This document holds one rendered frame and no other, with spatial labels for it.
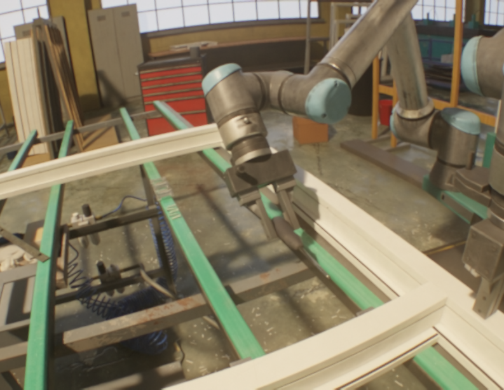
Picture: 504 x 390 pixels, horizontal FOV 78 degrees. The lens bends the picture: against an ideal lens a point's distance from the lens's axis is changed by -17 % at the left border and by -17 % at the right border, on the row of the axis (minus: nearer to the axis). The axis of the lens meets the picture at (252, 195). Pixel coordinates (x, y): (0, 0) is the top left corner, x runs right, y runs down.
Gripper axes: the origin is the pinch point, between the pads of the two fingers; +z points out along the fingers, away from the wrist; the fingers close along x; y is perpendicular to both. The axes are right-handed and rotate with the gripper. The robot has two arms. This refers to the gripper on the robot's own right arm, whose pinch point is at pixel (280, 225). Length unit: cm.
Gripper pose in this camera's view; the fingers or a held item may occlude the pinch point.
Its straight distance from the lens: 71.7
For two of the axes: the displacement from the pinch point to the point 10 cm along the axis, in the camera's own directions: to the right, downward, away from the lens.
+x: 9.1, -3.2, 2.6
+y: 2.1, -2.1, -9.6
